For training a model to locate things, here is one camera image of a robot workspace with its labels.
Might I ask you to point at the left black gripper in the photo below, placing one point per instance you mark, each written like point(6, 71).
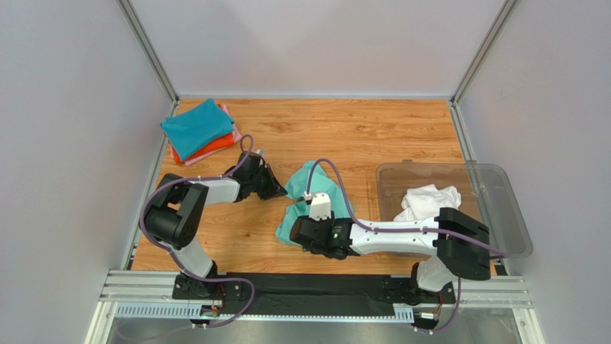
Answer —
point(275, 188)

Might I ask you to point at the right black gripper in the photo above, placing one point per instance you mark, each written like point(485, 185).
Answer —
point(304, 231)

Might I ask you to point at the mint green t shirt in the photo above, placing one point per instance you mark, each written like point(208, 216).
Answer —
point(296, 188)

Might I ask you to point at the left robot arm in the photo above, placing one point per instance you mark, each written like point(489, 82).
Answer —
point(170, 217)

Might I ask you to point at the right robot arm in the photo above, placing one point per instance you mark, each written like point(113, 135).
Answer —
point(456, 246)

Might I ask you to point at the folded pink t shirt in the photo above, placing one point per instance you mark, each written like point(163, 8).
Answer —
point(229, 138)

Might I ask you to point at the folded orange t shirt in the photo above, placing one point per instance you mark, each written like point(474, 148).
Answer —
point(210, 147)

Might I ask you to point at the black base mat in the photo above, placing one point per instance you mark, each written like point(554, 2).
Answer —
point(311, 294)

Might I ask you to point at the folded teal t shirt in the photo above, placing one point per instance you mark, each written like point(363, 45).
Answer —
point(195, 128)

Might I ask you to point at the white t shirt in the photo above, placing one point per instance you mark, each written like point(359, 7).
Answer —
point(426, 201)

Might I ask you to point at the clear plastic bin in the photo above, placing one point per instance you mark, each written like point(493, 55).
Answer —
point(486, 195)

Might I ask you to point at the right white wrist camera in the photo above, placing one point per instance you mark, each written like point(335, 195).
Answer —
point(320, 205)

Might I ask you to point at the aluminium frame rail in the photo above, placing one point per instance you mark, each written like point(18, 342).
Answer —
point(148, 294)

